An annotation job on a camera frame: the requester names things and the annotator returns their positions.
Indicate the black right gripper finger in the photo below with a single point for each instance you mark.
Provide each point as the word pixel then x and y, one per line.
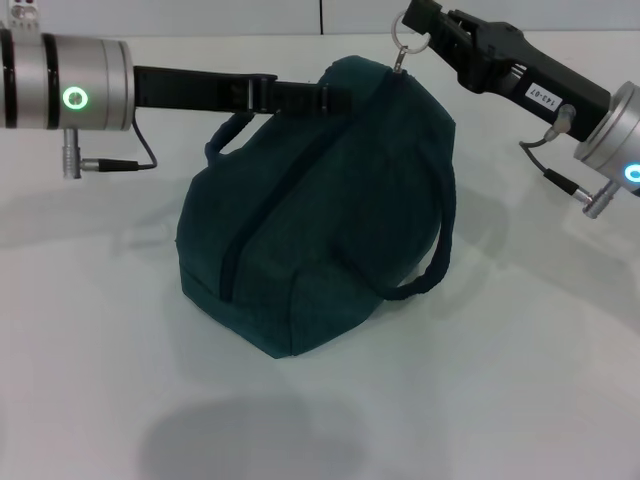
pixel 425 17
pixel 465 17

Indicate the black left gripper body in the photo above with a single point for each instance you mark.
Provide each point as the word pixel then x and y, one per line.
pixel 190 90

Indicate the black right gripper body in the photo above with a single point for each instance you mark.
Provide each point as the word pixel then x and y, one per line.
pixel 530 75

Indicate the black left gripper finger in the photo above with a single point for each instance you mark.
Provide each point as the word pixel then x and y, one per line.
pixel 300 100

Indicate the dark teal fabric lunch bag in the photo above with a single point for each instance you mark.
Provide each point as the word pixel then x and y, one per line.
pixel 325 225

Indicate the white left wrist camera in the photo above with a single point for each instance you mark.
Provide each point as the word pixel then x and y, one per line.
pixel 22 15

